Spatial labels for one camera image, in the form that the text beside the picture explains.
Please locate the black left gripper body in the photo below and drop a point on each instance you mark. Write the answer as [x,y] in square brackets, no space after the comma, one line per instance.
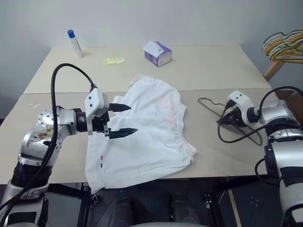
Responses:
[99,124]

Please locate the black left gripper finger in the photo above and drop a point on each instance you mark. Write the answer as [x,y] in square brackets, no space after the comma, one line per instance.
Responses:
[124,133]
[120,107]

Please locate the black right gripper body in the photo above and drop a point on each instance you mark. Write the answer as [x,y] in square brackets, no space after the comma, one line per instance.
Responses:
[240,120]

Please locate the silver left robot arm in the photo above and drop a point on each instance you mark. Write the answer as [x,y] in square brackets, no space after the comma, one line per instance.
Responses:
[50,123]

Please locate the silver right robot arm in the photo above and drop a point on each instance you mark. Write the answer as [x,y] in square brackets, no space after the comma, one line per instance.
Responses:
[284,132]

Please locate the white shorts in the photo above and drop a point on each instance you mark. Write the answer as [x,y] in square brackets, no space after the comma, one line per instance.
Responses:
[144,132]

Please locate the yellow plastic packet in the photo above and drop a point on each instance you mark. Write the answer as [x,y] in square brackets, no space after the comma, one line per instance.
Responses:
[114,60]

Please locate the wooden stand leg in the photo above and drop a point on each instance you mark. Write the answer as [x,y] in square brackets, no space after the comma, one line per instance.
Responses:
[274,68]

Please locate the purple tissue box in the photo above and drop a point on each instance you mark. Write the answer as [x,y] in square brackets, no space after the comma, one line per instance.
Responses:
[158,55]

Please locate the white bottle blue cap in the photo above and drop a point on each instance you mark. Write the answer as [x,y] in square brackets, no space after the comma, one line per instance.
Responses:
[75,45]

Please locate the stack of coloured hangers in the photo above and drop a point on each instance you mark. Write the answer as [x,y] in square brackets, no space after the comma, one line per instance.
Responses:
[284,45]

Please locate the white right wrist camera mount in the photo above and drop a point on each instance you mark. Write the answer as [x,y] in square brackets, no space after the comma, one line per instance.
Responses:
[241,100]

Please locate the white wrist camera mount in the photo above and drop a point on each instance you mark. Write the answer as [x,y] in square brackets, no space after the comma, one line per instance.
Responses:
[241,100]
[95,100]

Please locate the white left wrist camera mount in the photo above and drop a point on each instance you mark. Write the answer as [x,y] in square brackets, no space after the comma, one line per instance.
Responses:
[95,100]

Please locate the black table frame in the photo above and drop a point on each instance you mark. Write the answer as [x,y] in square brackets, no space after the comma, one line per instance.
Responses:
[85,203]

